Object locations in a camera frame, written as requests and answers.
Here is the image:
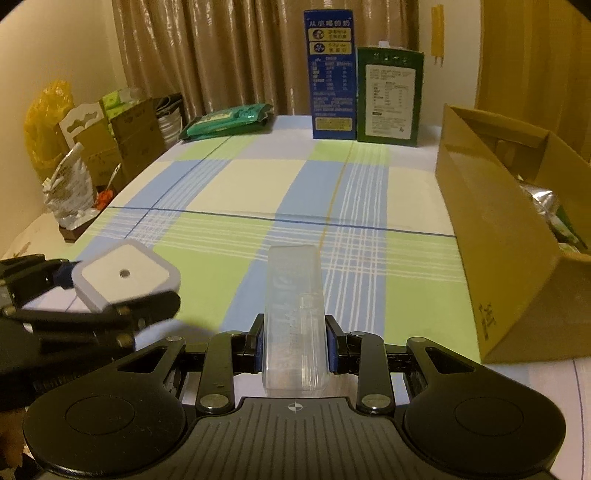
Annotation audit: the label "green wet wipes pack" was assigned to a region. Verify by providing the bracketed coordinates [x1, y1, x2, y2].
[179, 104, 274, 140]

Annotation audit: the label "tall blue carton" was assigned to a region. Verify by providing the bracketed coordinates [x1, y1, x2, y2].
[303, 9, 358, 140]

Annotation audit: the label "yellow plastic bag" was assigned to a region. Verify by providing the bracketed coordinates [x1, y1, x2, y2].
[24, 79, 75, 183]

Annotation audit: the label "clear plastic box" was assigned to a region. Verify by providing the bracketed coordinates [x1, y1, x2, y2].
[262, 246, 329, 397]

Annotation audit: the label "orange handled metal tool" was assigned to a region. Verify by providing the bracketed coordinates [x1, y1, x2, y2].
[95, 164, 122, 209]

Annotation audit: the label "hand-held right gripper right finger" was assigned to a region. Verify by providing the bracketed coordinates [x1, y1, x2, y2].
[323, 315, 476, 414]

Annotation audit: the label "yellow wall hanging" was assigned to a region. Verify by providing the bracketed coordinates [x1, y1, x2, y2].
[431, 4, 445, 65]

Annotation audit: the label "white cutout card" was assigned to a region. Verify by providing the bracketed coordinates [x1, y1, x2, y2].
[58, 102, 109, 139]

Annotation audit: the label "white square case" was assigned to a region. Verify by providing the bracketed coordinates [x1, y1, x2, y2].
[71, 239, 181, 313]

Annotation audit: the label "plaid cloth covered desktop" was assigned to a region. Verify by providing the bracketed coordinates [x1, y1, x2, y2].
[0, 113, 591, 416]

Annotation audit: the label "brown curtain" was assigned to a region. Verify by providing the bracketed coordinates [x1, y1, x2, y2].
[112, 0, 419, 130]

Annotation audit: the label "small brown cardboard box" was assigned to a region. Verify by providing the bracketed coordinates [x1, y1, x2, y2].
[60, 134, 123, 186]
[108, 99, 165, 183]

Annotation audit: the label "large brown cardboard box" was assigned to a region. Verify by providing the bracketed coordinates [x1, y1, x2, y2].
[435, 104, 591, 365]

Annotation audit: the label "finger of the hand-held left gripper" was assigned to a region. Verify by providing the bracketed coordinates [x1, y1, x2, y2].
[4, 291, 182, 350]
[0, 255, 81, 301]

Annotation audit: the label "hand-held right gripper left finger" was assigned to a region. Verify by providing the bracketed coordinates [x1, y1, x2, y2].
[115, 315, 267, 414]

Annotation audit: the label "dark shopping bag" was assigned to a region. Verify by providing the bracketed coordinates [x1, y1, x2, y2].
[154, 93, 185, 148]

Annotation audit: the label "yellow curtain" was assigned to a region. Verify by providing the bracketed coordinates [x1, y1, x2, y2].
[475, 0, 591, 162]

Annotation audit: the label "dark green carton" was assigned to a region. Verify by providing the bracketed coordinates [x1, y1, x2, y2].
[356, 46, 424, 147]

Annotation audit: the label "green tissue packs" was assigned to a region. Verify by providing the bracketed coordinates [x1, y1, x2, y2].
[102, 88, 141, 116]

